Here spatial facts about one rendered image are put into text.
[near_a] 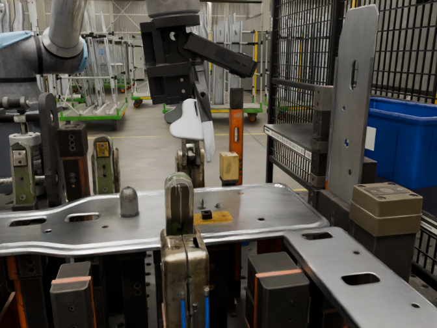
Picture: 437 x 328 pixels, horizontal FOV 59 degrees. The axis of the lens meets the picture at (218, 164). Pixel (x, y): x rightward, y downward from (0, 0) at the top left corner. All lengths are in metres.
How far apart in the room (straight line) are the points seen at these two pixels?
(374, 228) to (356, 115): 0.20
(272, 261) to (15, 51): 0.99
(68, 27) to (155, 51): 0.66
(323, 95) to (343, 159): 0.18
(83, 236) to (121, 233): 0.06
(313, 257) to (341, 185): 0.25
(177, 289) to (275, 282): 0.13
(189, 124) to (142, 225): 0.19
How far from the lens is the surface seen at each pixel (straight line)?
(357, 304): 0.48
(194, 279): 0.47
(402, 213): 0.65
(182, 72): 0.56
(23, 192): 0.83
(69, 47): 1.29
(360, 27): 0.72
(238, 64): 0.59
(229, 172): 0.80
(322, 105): 0.88
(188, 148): 0.81
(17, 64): 1.31
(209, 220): 0.64
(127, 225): 0.65
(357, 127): 0.71
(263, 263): 0.57
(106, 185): 0.82
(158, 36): 0.57
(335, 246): 0.59
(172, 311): 0.49
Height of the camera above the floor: 1.26
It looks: 16 degrees down
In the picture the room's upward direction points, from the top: straight up
